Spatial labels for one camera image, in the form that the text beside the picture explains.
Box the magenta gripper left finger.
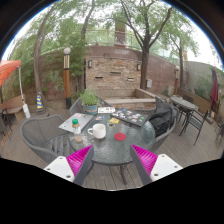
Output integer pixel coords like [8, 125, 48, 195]
[66, 145, 94, 186]

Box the closed maroon umbrella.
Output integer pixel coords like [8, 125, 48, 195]
[210, 67, 218, 115]

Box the black metal chair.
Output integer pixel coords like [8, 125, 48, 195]
[180, 111, 208, 137]

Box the orange umbrella canopy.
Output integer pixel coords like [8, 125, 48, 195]
[0, 60, 21, 87]

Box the black jacket on chair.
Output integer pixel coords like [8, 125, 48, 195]
[149, 103, 176, 137]

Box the black laptop with stickers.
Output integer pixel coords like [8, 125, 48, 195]
[111, 108, 148, 127]

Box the red round coaster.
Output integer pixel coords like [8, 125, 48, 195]
[114, 133, 126, 141]

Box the grey chair right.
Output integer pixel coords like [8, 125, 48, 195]
[149, 102, 178, 152]

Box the wooden bench left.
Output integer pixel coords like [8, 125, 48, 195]
[0, 95, 25, 122]

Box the potted green plant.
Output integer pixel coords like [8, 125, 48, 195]
[81, 89, 99, 115]

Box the wooden lamp post globe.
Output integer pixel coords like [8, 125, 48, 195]
[63, 48, 71, 109]

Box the white ceramic mug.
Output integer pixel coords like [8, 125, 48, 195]
[88, 124, 106, 139]

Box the white paper booklet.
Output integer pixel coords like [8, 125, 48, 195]
[98, 107, 115, 114]

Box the silver laptop with stickers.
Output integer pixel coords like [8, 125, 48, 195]
[60, 113, 93, 132]

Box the yellow sticker card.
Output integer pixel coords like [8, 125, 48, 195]
[110, 118, 120, 124]

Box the grey wicker chair left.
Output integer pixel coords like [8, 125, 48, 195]
[20, 115, 71, 164]

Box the green-capped plastic bottle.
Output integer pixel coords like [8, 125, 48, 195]
[72, 119, 83, 143]

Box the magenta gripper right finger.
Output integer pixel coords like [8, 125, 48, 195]
[130, 145, 158, 185]

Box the round glass patio table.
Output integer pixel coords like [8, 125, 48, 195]
[67, 107, 157, 186]

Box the grey chair behind table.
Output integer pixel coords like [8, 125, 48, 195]
[70, 97, 110, 115]

